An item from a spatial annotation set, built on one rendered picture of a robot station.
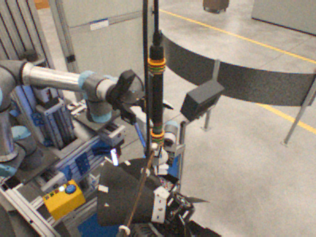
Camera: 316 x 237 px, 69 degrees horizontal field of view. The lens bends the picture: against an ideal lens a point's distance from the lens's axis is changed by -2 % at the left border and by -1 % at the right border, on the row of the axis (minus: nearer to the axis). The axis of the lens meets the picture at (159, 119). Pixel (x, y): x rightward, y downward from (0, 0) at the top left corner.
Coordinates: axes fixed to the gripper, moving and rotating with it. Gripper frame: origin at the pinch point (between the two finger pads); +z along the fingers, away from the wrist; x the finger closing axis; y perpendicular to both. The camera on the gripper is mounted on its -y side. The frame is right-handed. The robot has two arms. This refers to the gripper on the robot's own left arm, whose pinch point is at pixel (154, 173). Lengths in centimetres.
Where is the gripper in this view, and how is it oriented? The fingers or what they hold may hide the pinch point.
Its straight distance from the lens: 109.4
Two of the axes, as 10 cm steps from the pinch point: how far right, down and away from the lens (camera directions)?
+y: 9.7, 2.2, -0.9
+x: -1.0, 7.4, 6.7
